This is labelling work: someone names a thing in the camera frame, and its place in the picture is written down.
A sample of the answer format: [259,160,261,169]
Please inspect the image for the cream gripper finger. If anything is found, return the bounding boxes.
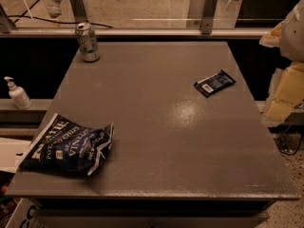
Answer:
[264,62,304,123]
[259,22,283,48]

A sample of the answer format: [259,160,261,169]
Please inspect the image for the blue rxbar blueberry wrapper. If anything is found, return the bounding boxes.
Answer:
[194,70,236,98]

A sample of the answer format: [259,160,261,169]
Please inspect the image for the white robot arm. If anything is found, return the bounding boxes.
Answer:
[259,0,304,126]

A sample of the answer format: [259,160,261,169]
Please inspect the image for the blue potato chip bag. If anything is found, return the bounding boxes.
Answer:
[19,114,114,176]

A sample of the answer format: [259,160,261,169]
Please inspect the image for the green white soda can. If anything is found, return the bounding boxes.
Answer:
[75,22,100,62]

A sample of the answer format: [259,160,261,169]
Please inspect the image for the white pump sanitizer bottle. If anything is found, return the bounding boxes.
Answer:
[4,76,32,109]

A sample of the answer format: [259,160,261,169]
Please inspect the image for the white cardboard box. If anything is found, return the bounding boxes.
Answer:
[5,199,47,228]

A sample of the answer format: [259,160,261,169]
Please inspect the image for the black cables on floor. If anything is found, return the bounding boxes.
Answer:
[275,125,304,156]

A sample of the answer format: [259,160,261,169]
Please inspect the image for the right metal glass bracket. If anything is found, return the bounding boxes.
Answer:
[200,0,218,34]

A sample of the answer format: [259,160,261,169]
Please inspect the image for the metal glass bracket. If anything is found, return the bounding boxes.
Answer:
[69,0,86,23]
[200,0,218,34]

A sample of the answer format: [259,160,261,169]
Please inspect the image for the left metal glass bracket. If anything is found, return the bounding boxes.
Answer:
[69,0,86,23]

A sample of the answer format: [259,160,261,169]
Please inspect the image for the black cable behind glass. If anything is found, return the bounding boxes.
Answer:
[7,0,114,29]

